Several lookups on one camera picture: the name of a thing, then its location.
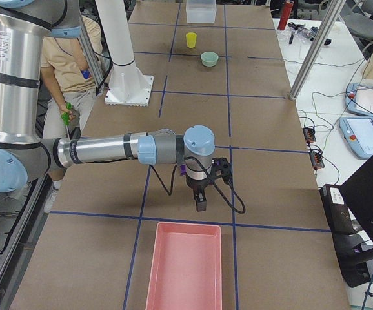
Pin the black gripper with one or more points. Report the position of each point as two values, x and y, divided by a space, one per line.
196 184

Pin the mint green bowl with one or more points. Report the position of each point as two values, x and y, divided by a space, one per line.
209 59

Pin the yellow plastic cup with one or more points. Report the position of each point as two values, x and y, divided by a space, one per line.
191 38

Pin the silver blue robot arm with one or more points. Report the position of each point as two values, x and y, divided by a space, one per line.
25 157

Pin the clear plastic storage box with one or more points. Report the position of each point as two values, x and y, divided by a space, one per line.
201 11

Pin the pink plastic tray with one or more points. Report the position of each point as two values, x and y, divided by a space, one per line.
186 270

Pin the lower orange relay board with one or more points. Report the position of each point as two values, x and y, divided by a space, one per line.
316 158

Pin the orange relay board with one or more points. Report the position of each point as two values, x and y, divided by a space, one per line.
316 158
309 134

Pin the upper orange relay board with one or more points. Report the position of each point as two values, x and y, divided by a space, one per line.
309 134

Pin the black monitor with stand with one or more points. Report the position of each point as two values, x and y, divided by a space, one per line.
349 212

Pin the lower teach pendant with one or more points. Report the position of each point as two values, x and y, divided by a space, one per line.
358 133

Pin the teach pendant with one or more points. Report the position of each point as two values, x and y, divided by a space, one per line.
358 133
359 99

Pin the seated person beige shirt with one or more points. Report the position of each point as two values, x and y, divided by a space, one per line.
66 74

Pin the upper teach pendant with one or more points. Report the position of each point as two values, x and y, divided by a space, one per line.
359 99

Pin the red bottle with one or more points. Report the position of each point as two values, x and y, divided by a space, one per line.
285 14

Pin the grey folding chair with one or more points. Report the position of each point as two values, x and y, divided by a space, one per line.
360 22

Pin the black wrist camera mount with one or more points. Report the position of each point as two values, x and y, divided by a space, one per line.
221 168

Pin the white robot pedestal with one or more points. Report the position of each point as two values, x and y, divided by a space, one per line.
127 85

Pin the green handled grabber tool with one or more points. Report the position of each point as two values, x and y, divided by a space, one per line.
66 119

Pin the aluminium frame post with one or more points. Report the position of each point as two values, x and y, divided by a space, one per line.
325 27

